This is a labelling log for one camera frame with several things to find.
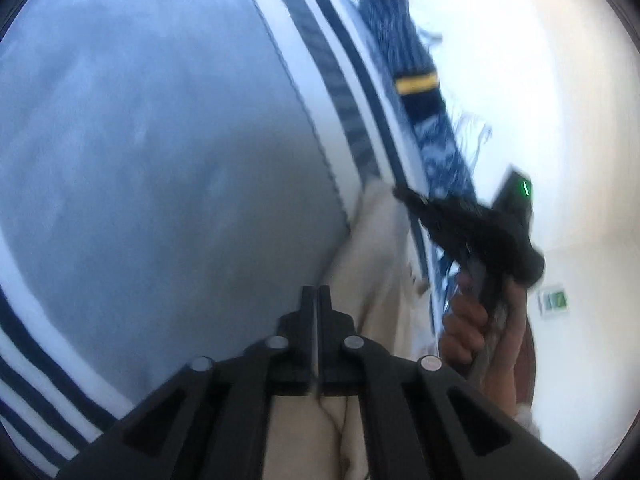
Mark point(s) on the person's right hand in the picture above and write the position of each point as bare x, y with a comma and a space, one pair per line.
505, 340

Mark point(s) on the grey blanket with navy stripes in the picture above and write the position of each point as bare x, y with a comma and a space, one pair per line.
150, 160

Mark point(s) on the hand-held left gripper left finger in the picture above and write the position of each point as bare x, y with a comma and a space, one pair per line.
309, 340

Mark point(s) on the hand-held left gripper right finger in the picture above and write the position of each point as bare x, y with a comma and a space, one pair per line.
326, 340

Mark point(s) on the cream knit sweater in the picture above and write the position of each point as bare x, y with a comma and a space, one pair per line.
370, 270

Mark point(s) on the green framed wall sign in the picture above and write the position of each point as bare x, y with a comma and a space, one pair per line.
555, 301

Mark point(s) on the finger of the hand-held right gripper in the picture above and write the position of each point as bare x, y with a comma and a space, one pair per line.
412, 200

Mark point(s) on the blue patterned fringed cloth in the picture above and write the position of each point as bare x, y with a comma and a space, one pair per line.
425, 125

